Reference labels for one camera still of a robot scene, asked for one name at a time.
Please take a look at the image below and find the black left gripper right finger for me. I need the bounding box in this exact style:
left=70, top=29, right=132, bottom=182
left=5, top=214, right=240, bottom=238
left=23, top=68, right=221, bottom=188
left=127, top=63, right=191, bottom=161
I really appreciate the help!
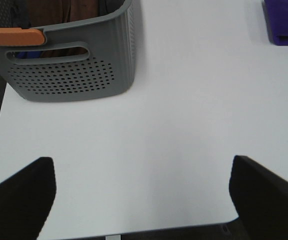
left=229, top=155, right=288, bottom=240

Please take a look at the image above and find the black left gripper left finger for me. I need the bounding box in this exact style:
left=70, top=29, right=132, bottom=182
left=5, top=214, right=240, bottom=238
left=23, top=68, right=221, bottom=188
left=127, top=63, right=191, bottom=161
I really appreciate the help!
left=0, top=157, right=57, bottom=240

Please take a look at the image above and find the purple towel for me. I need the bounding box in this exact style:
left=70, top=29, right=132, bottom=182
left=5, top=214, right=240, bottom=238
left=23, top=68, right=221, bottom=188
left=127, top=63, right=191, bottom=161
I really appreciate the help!
left=264, top=0, right=288, bottom=46

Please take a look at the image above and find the blue cloth in basket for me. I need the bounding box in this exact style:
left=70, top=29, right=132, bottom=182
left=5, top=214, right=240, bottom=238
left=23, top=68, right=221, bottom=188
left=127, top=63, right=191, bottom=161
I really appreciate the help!
left=15, top=51, right=42, bottom=59

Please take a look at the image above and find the grey perforated plastic basket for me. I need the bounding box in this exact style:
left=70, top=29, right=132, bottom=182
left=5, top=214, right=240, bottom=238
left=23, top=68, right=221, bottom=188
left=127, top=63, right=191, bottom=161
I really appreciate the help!
left=0, top=0, right=136, bottom=103

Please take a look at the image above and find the brown cloth in basket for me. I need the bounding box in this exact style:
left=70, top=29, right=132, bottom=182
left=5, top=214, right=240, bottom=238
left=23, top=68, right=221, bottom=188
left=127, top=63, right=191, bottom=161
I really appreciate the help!
left=26, top=0, right=124, bottom=59

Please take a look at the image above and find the orange basket handle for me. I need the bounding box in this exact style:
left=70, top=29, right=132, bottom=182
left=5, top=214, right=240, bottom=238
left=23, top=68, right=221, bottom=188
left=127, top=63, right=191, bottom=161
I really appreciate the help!
left=0, top=27, right=45, bottom=47

